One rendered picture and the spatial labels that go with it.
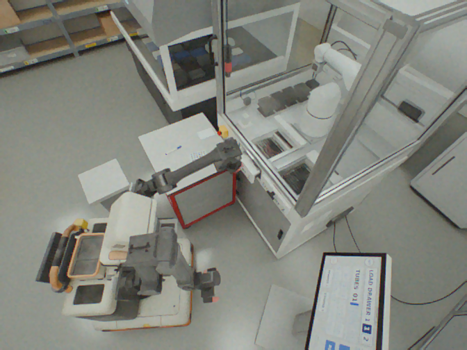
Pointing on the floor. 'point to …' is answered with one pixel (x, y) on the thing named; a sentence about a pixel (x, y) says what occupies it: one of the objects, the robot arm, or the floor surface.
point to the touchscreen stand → (284, 320)
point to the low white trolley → (183, 128)
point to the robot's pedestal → (104, 184)
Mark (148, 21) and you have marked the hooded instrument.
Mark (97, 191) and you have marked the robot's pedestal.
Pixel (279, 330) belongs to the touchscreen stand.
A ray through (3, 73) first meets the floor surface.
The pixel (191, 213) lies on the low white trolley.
